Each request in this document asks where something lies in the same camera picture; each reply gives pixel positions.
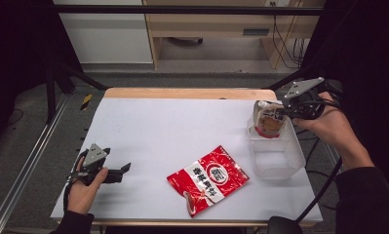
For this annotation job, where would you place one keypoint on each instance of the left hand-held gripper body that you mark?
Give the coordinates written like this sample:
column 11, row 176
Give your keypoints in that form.
column 94, row 159

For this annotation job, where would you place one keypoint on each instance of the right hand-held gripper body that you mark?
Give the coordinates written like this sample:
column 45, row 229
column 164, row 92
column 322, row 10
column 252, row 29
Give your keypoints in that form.
column 307, row 100

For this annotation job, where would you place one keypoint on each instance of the white spout pouch red base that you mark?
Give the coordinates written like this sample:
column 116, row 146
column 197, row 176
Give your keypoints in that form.
column 269, row 122

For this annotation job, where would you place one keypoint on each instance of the translucent plastic container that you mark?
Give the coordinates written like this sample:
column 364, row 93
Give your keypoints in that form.
column 276, row 156

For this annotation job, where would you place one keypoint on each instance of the red and white seasoning packet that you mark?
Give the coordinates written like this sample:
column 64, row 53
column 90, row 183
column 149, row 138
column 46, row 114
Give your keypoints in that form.
column 208, row 180

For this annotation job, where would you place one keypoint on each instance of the person's right hand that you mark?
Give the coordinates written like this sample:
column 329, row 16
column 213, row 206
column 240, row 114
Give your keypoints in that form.
column 330, row 125

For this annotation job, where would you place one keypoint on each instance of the person's left hand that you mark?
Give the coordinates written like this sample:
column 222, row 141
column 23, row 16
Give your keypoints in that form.
column 83, row 195

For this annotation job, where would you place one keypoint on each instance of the white paper sheet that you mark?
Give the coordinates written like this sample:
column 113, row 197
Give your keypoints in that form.
column 169, row 130

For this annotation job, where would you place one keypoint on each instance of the grey label on desk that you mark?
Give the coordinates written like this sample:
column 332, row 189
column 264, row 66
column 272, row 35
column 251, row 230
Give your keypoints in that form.
column 255, row 32

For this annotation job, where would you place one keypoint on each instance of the black curtain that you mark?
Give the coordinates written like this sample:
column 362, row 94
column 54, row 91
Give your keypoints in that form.
column 367, row 48
column 16, row 58

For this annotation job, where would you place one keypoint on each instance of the wooden table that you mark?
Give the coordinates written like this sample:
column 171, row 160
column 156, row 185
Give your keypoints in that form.
column 188, row 93

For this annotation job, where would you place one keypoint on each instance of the light wooden desk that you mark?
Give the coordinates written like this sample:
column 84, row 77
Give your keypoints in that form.
column 214, row 22

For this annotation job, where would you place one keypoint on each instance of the dark round object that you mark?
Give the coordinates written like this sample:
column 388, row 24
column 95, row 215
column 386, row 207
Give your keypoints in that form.
column 284, row 227

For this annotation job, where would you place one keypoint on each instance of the white cabinet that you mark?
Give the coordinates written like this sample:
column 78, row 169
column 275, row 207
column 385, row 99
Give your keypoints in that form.
column 107, row 39

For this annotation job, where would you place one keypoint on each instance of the aluminium rail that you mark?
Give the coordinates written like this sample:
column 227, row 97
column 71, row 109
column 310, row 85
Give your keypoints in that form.
column 26, row 162
column 330, row 152

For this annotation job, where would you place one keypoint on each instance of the black horizontal frame bar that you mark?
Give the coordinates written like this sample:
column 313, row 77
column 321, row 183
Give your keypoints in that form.
column 182, row 9

